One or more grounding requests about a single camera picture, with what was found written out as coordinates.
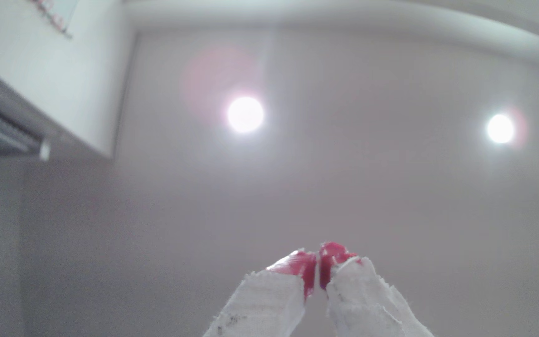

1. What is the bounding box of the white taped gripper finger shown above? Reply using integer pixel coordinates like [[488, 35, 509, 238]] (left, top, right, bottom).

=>
[[318, 242, 435, 337], [202, 249, 318, 337]]

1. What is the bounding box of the round ceiling light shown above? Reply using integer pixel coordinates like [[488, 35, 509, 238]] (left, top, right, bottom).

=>
[[226, 96, 265, 135], [486, 114, 516, 145]]

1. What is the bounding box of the wall picture with red marks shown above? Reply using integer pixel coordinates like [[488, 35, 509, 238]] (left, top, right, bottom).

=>
[[28, 0, 79, 39]]

